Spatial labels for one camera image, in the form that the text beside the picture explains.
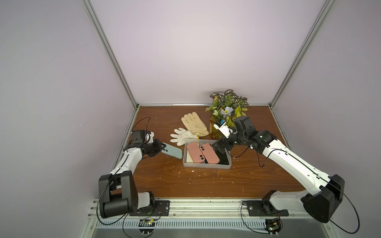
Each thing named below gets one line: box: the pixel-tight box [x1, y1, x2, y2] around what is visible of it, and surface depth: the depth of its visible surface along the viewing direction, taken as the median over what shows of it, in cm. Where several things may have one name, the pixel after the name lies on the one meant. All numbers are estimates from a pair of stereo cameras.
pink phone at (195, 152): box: [186, 141, 205, 164], surface depth 93 cm
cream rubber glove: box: [181, 112, 210, 137], surface depth 111 cm
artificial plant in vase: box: [205, 89, 249, 141], surface depth 92 cm
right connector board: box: [263, 218, 283, 237], surface depth 71 cm
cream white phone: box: [186, 149, 194, 163], surface depth 91 cm
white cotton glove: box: [170, 127, 199, 147], surface depth 102 cm
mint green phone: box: [160, 142, 183, 160], surface depth 92 cm
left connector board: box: [138, 219, 156, 236], surface depth 72 cm
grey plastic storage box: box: [182, 138, 233, 170], surface depth 89 cm
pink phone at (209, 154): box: [199, 142, 220, 165], surface depth 91 cm
